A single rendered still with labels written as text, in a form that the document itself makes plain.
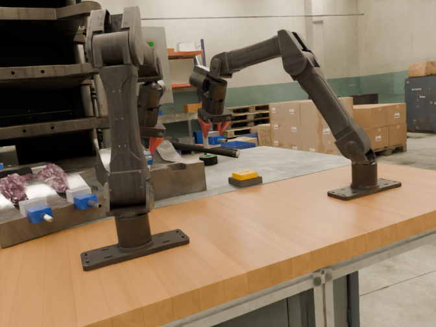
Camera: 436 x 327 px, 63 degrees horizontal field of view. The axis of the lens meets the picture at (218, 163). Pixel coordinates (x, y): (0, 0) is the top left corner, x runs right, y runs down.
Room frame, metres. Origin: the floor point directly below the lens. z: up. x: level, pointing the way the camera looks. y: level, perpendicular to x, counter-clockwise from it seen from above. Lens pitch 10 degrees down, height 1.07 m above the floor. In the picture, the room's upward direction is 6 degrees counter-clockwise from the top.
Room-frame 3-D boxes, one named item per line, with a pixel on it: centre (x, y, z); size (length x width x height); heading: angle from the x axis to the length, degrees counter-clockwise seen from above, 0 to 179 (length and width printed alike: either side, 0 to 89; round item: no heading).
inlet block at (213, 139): (1.19, -0.01, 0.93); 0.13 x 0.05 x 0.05; 26
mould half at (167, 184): (1.23, 0.27, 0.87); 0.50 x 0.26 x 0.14; 25
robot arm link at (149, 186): (0.66, 0.18, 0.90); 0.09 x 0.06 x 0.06; 88
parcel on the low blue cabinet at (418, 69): (7.24, -4.25, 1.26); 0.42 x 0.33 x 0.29; 19
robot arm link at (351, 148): (0.90, -0.37, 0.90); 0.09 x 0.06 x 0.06; 143
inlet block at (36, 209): (0.77, 0.40, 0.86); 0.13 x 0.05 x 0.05; 43
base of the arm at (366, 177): (0.89, -0.37, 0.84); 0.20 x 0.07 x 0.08; 114
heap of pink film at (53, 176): (1.00, 0.55, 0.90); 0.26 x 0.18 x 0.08; 43
